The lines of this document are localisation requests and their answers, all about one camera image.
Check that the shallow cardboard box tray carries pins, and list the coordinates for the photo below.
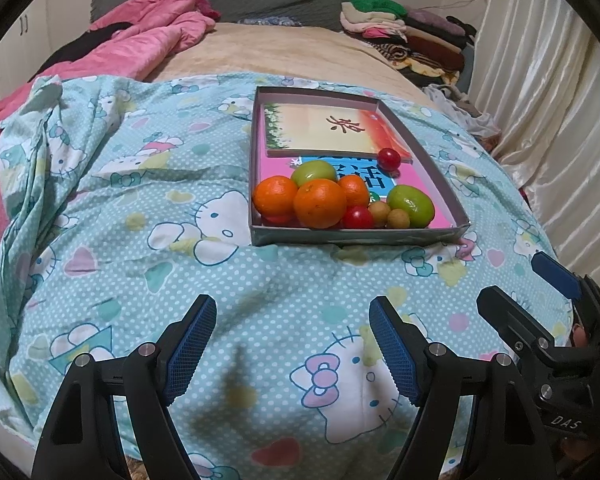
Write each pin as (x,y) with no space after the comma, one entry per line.
(261,163)

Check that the person's hand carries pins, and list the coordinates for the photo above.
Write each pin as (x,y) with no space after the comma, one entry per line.
(579,337)

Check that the large green jujube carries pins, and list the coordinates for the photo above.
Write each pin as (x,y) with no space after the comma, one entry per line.
(414,202)

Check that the white cloth in basket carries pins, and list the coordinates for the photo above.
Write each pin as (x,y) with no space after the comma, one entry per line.
(456,105)

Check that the black garment on bed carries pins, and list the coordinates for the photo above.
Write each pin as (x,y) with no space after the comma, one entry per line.
(82,45)

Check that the orange tangerine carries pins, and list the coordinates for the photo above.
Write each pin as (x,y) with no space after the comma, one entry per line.
(355,190)
(320,204)
(274,196)

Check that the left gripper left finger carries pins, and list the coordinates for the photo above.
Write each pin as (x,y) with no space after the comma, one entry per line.
(154,375)

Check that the cream satin curtain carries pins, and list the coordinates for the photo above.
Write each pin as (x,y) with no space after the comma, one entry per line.
(537,72)

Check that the small yellow-brown fruit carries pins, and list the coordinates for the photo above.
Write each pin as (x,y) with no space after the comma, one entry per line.
(380,212)
(398,219)

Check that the small green jujube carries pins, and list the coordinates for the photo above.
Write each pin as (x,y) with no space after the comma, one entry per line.
(312,170)

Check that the orange tangerine front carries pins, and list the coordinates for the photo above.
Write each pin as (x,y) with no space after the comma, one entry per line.
(355,190)

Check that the white wardrobe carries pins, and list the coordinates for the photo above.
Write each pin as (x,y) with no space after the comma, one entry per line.
(24,48)

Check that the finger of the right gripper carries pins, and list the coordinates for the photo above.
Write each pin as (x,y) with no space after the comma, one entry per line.
(515,326)
(551,271)

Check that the yellow orange booklet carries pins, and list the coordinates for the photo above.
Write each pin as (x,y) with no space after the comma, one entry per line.
(308,129)

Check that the blue patterned pillow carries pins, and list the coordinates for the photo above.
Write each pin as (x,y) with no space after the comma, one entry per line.
(285,21)

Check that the red cherry tomato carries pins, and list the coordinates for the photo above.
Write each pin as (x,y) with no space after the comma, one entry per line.
(389,160)
(283,220)
(357,218)

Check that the beige bed blanket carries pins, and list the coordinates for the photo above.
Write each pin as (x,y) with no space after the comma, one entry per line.
(306,52)

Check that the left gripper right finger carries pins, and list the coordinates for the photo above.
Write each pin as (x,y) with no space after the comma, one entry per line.
(422,374)

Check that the blue Hello Kitty sheet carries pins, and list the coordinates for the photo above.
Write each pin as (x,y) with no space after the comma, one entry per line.
(126,201)

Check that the pile of folded clothes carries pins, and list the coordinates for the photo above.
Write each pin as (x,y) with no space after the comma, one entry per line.
(422,46)

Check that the pink quilt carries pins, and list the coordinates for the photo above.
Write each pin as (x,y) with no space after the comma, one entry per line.
(159,28)

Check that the pink Chinese workbook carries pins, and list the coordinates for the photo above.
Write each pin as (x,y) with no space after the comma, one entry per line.
(379,184)

